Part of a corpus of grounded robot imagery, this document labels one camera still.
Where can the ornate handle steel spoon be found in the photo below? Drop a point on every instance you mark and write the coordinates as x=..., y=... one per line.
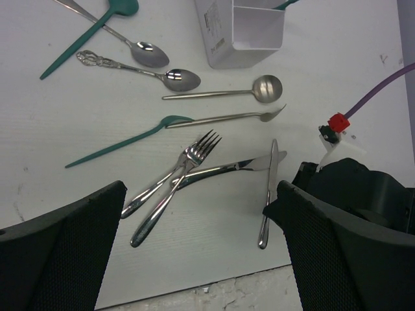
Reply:
x=176, y=80

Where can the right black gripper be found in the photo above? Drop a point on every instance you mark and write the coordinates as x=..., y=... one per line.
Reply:
x=340, y=261

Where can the white divided utensil container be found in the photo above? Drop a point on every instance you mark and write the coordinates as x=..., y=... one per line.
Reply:
x=240, y=34

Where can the matte round steel spoon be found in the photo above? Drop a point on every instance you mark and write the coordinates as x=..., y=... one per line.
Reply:
x=265, y=89

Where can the shiny steel fork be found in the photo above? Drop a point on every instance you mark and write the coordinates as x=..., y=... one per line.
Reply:
x=194, y=157
x=139, y=199

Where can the matte slim steel fork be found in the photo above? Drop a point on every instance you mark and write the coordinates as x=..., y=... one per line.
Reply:
x=263, y=117

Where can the curved shiny steel knife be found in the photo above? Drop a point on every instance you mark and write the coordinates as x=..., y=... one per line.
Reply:
x=255, y=164

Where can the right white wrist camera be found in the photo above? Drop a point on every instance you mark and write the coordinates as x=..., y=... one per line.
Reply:
x=339, y=142

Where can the teal round spoon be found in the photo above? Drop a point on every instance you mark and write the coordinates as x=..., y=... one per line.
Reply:
x=118, y=7

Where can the plain shiny steel spoon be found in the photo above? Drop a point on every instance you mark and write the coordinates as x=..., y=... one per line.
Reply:
x=142, y=52

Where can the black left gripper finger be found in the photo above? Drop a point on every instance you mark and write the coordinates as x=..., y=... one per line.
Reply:
x=57, y=261

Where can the teal slim fork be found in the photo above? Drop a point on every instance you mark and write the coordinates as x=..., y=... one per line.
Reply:
x=168, y=120

